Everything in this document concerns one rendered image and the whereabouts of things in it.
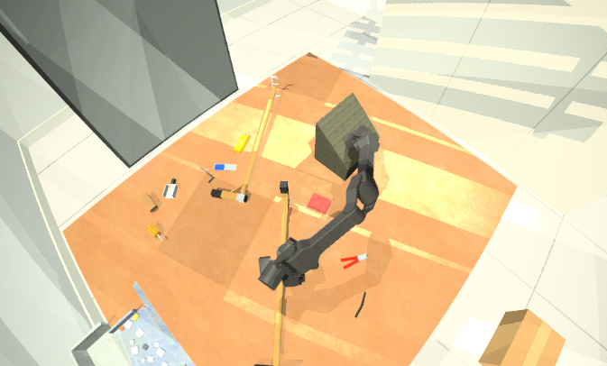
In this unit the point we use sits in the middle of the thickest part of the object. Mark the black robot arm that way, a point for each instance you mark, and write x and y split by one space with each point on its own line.
295 258

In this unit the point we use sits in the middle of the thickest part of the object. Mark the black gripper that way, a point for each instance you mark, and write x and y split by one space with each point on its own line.
264 261

